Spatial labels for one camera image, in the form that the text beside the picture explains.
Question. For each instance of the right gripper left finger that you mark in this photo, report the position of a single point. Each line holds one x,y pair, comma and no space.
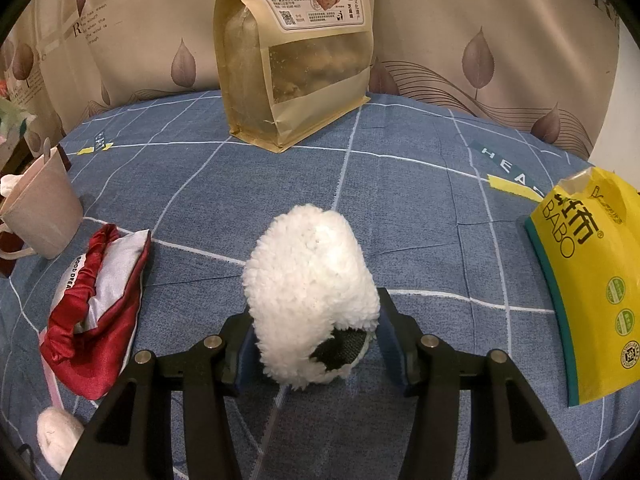
129,435

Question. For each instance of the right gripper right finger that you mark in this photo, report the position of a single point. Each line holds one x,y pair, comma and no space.
480,408

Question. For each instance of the white round sock ball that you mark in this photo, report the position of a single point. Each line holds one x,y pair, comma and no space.
58,432

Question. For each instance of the red satin pouch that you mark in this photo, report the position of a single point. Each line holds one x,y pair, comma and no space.
94,312

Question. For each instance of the white fluffy plush with black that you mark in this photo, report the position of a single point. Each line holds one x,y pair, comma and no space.
312,298

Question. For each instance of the white sock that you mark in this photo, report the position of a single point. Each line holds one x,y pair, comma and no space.
7,184

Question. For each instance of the pink paper strip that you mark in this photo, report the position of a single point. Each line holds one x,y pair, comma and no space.
52,384

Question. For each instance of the red and gold tin box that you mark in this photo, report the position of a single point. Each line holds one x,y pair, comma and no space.
12,243

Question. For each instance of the yellow tissue pack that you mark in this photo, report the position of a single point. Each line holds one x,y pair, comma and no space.
585,233

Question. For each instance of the pink ceramic mug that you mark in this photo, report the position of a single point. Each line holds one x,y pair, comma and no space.
42,209

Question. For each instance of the blue checked tablecloth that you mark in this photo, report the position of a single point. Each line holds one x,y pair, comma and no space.
411,180

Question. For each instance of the white spoon in mug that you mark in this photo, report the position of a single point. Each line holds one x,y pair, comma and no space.
46,150

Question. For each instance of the beige leaf print curtain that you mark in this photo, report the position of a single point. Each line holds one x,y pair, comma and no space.
546,67

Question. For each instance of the brown kraft food bag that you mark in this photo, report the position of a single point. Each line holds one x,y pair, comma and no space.
288,68

